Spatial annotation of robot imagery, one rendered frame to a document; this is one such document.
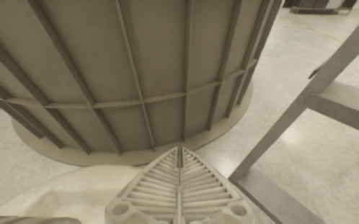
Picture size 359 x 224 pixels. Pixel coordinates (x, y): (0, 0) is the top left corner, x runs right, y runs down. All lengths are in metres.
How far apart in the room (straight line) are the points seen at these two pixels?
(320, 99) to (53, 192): 0.64
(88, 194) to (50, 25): 0.46
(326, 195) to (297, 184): 0.12
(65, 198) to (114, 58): 0.43
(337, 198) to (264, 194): 0.60
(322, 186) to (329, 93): 0.76
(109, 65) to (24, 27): 0.22
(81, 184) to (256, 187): 0.50
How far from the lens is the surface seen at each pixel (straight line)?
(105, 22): 0.49
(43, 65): 0.64
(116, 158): 0.90
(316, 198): 1.02
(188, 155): 0.16
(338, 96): 0.36
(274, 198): 0.54
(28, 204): 0.54
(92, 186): 0.48
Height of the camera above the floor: 0.75
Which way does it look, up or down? 44 degrees down
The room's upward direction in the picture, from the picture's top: straight up
